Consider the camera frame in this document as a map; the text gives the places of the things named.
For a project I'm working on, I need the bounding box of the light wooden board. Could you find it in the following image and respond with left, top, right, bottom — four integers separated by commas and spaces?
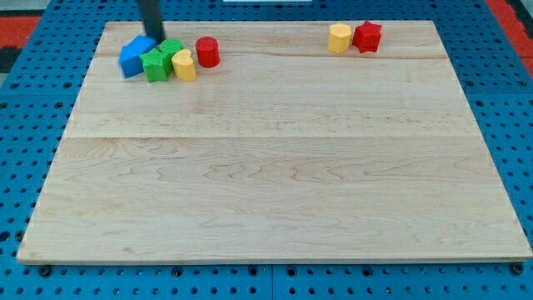
17, 21, 532, 265

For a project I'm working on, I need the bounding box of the green star block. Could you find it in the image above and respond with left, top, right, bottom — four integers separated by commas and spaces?
139, 48, 172, 83

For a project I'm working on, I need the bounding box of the red star block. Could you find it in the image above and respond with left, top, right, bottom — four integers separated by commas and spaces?
352, 21, 382, 53

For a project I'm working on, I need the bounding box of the green cylinder block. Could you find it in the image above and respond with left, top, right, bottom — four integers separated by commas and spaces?
158, 38, 183, 58

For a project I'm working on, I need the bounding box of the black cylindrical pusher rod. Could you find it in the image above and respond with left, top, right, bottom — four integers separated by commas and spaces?
137, 0, 166, 43

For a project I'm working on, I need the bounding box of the red cylinder block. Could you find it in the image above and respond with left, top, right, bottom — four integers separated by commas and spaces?
195, 37, 220, 68

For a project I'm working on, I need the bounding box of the blue pentagon block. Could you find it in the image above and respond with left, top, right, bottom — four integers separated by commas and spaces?
118, 35, 157, 78

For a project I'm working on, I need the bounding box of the yellow heart block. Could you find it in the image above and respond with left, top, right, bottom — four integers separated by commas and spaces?
172, 49, 197, 82

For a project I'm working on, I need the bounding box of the yellow octagon block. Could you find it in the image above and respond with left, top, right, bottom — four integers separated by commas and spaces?
327, 23, 351, 53

